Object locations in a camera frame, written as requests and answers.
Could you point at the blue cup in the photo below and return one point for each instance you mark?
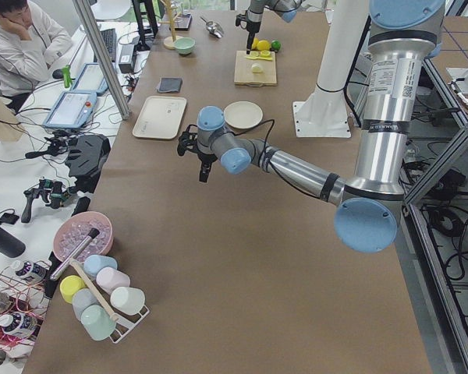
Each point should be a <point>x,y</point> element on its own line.
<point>94,263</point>

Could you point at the blue teach pendant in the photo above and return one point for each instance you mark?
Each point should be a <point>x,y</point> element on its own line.
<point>90,78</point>
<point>71,110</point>

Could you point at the steel muddler black tip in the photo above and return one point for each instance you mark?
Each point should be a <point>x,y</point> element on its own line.
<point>56,274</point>

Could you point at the mint green bowl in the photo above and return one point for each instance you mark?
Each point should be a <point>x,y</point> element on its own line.
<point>184,45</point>

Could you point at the beige round plate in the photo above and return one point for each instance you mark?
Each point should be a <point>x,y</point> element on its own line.
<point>243,115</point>

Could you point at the pink bowl with ice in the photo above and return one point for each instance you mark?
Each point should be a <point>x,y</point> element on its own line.
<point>77,228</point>

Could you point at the black bottle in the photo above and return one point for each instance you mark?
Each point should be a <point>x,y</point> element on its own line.
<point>10,246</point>

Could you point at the yellow cup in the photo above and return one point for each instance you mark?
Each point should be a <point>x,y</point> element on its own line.
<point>69,286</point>

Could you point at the cream rectangular tray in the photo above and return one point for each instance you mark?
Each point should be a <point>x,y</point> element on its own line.
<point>160,118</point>

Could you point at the white cup rack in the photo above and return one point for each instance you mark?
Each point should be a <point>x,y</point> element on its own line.
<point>125,324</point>

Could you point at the green lime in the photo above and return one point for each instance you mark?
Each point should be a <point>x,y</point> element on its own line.
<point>276,45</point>

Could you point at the black keyboard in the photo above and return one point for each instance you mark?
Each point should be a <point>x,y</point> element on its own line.
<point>109,37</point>

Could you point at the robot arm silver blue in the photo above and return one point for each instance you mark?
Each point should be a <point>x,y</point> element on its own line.
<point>285,9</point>
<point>401,35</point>

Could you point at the yellow plastic knife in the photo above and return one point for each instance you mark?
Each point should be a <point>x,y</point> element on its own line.
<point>259,57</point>

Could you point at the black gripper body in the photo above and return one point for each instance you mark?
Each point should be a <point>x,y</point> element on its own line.
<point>253,28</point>
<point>205,157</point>

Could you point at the wooden cutting board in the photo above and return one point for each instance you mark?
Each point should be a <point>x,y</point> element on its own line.
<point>243,75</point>

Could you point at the aluminium frame post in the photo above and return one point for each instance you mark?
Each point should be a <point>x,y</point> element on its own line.
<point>89,23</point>

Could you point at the metal scoop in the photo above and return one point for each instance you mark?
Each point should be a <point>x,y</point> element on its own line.
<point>213,27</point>

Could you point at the seated person white shirt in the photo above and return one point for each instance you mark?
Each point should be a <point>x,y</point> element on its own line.
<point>30,42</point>

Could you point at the pink cup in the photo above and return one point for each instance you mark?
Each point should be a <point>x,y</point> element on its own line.
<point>108,279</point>

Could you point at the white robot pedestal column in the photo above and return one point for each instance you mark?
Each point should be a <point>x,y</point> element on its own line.
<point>324,113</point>

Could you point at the white cup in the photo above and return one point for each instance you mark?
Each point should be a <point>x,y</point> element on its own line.
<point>128,300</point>

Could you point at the grey folded cloth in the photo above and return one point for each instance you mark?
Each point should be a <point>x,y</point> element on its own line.
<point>169,85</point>

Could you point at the lemon slice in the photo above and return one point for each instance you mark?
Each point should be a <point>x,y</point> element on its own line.
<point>264,53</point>

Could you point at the wooden cup stand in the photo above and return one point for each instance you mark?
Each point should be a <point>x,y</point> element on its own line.
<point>169,42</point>

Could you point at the grey cup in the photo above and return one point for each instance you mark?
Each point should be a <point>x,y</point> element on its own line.
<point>83,299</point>

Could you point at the mint green cup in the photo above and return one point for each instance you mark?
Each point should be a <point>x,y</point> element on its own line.
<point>97,322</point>

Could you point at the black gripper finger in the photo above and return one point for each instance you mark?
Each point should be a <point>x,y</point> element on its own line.
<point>249,44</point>
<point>205,170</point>

